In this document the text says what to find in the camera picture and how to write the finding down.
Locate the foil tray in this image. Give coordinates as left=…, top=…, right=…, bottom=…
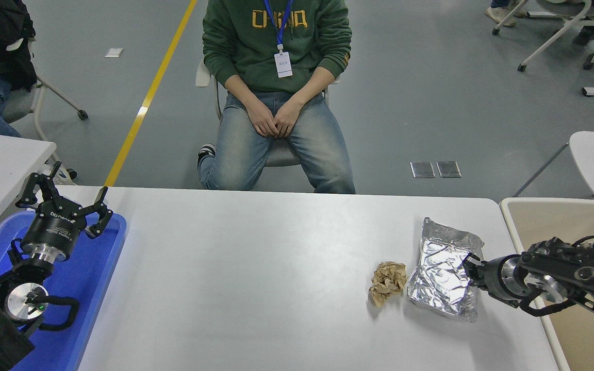
left=407, top=217, right=484, bottom=323

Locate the person's left hand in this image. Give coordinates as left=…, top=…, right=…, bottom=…
left=274, top=97, right=306, bottom=139

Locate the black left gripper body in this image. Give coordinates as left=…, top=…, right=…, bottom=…
left=21, top=200, right=88, bottom=255

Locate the blue plastic tray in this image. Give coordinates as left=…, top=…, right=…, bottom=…
left=0, top=210, right=126, bottom=371

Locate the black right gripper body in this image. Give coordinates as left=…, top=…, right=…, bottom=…
left=476, top=256, right=508, bottom=301

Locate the tan paper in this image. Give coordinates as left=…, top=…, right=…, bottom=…
left=369, top=261, right=407, bottom=308

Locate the white badge on blue lanyard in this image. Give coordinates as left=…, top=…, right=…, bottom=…
left=263, top=0, right=294, bottom=78

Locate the white wheeled chair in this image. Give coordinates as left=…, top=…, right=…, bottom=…
left=195, top=61, right=341, bottom=168
left=492, top=0, right=594, bottom=72
left=0, top=37, right=89, bottom=182

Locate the large pale bin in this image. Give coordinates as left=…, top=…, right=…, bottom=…
left=499, top=197, right=594, bottom=371

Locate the person's right hand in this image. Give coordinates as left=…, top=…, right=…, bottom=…
left=247, top=100, right=277, bottom=139

